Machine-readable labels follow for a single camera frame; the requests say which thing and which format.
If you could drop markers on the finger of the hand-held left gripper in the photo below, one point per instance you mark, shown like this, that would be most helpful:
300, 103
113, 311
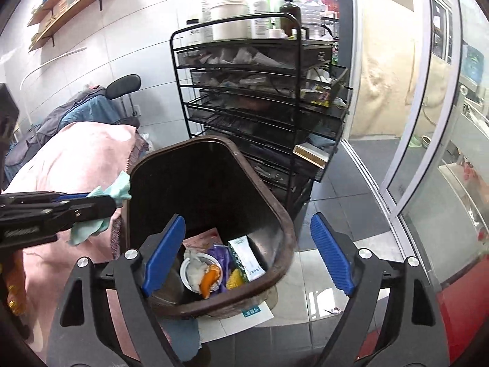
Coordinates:
76, 216
46, 198

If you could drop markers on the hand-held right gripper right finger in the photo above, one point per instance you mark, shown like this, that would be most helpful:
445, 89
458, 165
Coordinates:
332, 256

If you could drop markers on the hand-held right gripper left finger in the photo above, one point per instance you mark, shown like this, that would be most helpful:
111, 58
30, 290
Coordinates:
164, 260

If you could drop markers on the purple paper bowl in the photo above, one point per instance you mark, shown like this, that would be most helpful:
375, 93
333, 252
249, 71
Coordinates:
184, 280

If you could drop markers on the white plastic bag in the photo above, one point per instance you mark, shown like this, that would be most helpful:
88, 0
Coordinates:
198, 275

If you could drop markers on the pink snack packet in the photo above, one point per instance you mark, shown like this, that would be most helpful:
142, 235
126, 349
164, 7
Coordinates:
202, 242

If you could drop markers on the light blue cloth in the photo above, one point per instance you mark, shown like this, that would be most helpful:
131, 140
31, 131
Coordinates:
120, 187

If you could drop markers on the purple plastic bag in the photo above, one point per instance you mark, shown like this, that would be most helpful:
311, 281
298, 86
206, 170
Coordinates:
221, 254

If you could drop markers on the yellow foam net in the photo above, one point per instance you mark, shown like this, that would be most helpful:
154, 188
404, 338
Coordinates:
233, 280

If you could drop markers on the green drink carton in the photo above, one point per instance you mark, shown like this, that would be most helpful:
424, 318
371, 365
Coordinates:
246, 260

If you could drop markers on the brown trash bin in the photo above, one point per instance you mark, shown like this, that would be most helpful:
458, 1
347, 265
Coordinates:
214, 183

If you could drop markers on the person's left hand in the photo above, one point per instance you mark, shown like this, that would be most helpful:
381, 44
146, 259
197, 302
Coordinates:
13, 283

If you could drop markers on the pink polka dot blanket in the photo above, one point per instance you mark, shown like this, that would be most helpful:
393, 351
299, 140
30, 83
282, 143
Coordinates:
76, 153

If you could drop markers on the grey blanket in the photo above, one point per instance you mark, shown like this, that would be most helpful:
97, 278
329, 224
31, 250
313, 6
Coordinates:
65, 116

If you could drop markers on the white floor lamp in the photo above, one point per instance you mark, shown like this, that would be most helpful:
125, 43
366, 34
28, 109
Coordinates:
57, 58

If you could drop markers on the white paper sheet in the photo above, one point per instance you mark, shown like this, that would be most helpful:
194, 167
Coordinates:
237, 323

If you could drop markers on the white flat box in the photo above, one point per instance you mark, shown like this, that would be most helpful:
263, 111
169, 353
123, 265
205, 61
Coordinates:
311, 153

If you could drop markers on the black stool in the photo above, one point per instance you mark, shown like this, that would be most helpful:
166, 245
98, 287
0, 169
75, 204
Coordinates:
124, 84

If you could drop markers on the red glossy panel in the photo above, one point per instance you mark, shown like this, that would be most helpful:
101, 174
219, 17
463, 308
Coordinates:
458, 313

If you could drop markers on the black metal cart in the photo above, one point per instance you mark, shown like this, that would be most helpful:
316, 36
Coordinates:
267, 118

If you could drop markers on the glass partition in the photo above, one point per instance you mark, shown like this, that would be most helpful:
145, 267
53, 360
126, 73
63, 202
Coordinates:
420, 122

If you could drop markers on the large white jar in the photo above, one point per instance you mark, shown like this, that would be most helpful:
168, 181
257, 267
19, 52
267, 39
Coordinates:
229, 17

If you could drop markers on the clear bottle with red cap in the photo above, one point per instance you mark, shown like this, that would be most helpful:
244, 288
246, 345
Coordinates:
313, 11

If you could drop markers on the brown bottle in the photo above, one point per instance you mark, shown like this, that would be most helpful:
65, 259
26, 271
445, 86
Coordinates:
290, 13

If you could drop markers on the cluster of white pump bottles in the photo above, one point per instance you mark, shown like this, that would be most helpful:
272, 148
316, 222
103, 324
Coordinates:
259, 4

